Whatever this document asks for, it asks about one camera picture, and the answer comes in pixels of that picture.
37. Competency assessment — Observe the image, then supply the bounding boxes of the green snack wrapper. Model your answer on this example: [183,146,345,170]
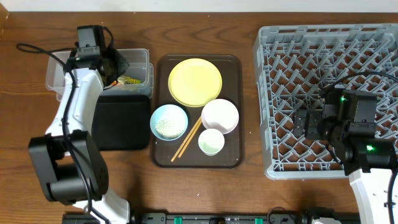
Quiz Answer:
[110,75,142,88]

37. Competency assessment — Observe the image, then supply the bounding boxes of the blue bowl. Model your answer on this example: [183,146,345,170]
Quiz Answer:
[150,105,188,141]

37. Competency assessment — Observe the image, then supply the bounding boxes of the rice food waste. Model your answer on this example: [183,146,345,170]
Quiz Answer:
[155,118,185,139]

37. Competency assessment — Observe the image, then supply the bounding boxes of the yellow plate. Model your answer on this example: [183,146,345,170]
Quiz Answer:
[168,58,223,107]

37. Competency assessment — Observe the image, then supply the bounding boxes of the white paper cup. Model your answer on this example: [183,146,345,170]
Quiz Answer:
[198,129,225,156]

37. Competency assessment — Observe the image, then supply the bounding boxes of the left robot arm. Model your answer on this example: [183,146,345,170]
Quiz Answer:
[29,47,131,223]

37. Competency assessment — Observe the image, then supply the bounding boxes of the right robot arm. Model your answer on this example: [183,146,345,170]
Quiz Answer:
[293,88,397,223]

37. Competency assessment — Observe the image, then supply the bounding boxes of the grey dishwasher rack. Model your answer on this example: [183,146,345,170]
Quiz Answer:
[253,24,397,180]

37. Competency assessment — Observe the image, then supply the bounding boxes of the clear plastic bin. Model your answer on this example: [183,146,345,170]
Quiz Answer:
[45,49,154,101]

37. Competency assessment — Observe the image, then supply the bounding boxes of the black plastic bin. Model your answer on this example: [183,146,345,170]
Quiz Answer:
[91,95,151,151]

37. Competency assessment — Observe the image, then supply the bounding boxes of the pink bowl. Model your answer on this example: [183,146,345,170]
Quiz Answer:
[201,99,239,134]

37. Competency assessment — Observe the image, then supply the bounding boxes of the brown serving tray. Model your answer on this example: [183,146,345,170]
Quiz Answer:
[150,55,244,169]

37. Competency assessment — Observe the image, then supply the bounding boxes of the wooden chopstick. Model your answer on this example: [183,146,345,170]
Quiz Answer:
[171,116,201,162]
[177,119,203,159]

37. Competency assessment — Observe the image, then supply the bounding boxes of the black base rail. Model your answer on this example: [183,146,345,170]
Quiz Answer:
[61,213,361,224]

